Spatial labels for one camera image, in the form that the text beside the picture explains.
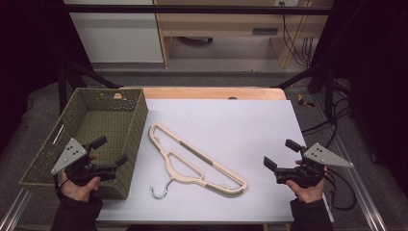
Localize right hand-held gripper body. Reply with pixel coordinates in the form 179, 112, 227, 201
273, 142, 354, 189

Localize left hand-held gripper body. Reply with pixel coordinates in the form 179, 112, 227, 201
51, 138, 118, 188

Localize green woven basket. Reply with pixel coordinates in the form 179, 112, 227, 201
18, 87, 149, 200

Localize person's right hand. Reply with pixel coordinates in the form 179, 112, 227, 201
285, 166, 329, 204

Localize person's left hand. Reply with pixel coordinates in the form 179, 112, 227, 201
59, 169, 102, 202

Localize white table mat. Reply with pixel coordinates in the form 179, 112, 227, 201
95, 98, 335, 224

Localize yellow and black tool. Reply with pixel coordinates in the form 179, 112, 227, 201
296, 93, 316, 109

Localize white cabinet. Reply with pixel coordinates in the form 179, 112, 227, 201
63, 0, 165, 64

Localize black chair base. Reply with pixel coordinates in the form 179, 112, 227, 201
177, 36, 215, 45

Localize light wooden desk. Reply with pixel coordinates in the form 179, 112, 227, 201
153, 0, 335, 69

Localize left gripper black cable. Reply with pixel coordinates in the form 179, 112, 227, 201
53, 174, 70, 197

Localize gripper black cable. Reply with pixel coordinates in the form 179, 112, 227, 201
322, 167, 357, 212
53, 174, 70, 197

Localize black floor cables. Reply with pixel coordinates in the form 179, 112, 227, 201
301, 95, 354, 149

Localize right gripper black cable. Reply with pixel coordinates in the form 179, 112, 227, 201
322, 167, 357, 212

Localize aluminium rail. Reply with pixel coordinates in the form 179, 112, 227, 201
312, 95, 389, 231
0, 188, 33, 231

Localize black metal frame leg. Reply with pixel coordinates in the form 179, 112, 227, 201
271, 61, 338, 120
57, 60, 123, 114

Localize hanging black wall cables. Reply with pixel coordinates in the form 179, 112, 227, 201
279, 1, 315, 67

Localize black horizontal frame bar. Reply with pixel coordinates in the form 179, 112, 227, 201
62, 4, 333, 15

